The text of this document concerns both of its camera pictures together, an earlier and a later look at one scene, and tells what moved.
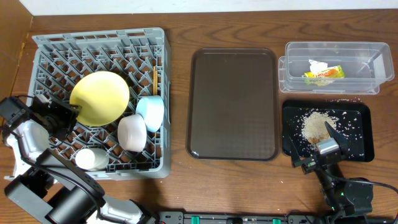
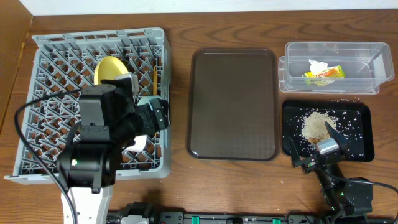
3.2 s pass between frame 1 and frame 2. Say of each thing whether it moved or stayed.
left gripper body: moved
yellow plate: moved
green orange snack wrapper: stayed
